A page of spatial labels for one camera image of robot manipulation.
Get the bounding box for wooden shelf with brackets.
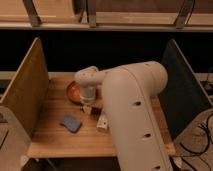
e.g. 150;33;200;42
0;0;213;32

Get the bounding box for blue sponge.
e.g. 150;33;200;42
60;115;82;133

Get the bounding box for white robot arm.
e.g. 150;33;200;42
74;61;173;171

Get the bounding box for orange ceramic bowl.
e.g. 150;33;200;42
66;81;81;104

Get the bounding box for black floor cables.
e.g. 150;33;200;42
179;111;213;171

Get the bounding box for white bottle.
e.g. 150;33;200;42
96;113;108;132

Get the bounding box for right dark side panel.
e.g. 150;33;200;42
158;39;213;140

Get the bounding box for left wooden side panel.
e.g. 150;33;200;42
0;38;49;137

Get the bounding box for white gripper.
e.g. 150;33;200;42
80;86;96;114

